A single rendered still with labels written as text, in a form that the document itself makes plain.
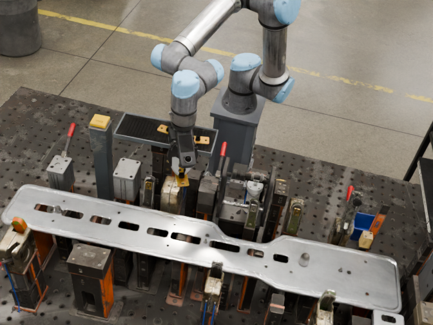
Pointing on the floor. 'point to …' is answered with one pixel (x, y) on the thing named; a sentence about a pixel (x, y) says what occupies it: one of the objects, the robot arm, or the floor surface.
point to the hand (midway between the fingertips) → (181, 173)
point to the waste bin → (19, 28)
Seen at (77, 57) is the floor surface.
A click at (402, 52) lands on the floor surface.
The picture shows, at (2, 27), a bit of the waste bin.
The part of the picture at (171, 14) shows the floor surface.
